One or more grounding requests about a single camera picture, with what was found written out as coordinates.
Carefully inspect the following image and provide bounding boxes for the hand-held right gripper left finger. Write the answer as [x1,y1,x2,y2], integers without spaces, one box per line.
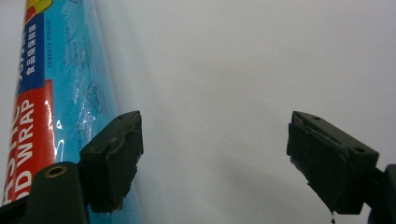
[78,110,145,214]

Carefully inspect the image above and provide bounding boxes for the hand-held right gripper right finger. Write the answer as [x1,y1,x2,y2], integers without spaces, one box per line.
[286,110,380,216]

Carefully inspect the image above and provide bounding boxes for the blue plastic wrap roll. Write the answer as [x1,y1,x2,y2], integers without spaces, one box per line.
[1,0,145,224]

